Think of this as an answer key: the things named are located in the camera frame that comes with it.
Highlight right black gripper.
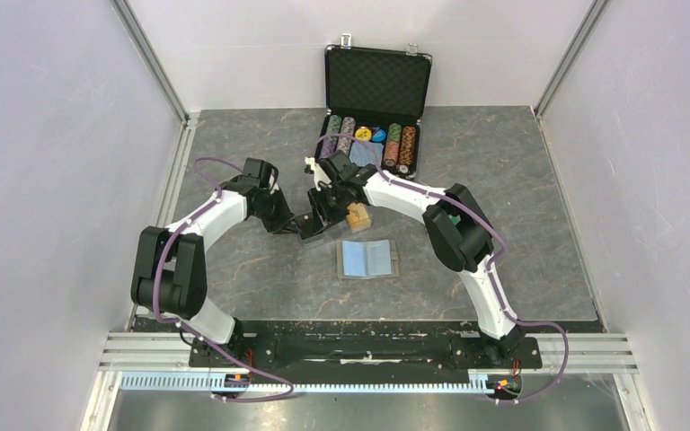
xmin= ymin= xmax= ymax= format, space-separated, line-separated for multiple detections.
xmin=309 ymin=183 xmax=350 ymax=233

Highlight orange card box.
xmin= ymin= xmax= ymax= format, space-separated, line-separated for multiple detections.
xmin=346 ymin=203 xmax=372 ymax=233

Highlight beige card holder wallet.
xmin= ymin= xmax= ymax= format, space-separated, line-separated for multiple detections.
xmin=336 ymin=240 xmax=400 ymax=280

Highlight black card box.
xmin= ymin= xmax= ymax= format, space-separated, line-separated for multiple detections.
xmin=295 ymin=213 xmax=349 ymax=248

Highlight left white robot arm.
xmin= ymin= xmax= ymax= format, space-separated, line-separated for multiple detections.
xmin=130 ymin=158 xmax=295 ymax=366

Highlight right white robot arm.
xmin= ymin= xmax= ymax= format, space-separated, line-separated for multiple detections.
xmin=305 ymin=151 xmax=525 ymax=366

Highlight black poker chip case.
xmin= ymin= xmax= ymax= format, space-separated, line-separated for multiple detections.
xmin=314 ymin=33 xmax=433 ymax=180

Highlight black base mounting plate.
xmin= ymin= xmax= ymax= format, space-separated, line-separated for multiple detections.
xmin=187 ymin=319 xmax=544 ymax=385

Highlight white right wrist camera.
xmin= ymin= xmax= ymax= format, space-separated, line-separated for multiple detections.
xmin=304 ymin=157 xmax=332 ymax=191

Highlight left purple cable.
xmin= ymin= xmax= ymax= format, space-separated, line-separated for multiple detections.
xmin=152 ymin=156 xmax=296 ymax=404

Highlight purple cable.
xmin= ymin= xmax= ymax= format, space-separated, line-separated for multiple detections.
xmin=152 ymin=156 xmax=296 ymax=404
xmin=314 ymin=133 xmax=571 ymax=406

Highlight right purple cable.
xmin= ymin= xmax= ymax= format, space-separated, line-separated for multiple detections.
xmin=314 ymin=133 xmax=571 ymax=406

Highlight grey slotted cable duct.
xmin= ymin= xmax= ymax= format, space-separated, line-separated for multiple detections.
xmin=119 ymin=371 xmax=514 ymax=395

